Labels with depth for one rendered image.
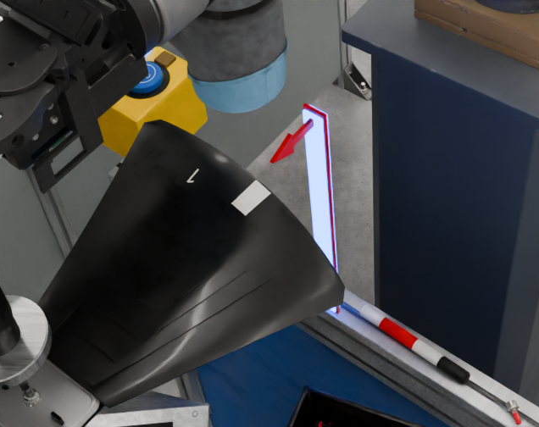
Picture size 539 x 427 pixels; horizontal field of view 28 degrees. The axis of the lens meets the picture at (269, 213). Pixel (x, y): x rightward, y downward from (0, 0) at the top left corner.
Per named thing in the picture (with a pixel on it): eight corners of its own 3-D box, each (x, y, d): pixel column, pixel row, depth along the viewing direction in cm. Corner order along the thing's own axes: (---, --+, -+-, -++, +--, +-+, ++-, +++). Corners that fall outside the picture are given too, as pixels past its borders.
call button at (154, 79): (119, 86, 115) (116, 75, 114) (144, 65, 117) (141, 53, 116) (146, 102, 114) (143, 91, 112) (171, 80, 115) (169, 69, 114)
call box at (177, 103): (56, 123, 126) (32, 59, 118) (113, 73, 131) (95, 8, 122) (153, 184, 120) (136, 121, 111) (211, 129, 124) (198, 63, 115)
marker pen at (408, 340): (358, 310, 118) (463, 380, 112) (367, 301, 119) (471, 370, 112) (358, 317, 119) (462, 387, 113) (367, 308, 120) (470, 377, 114)
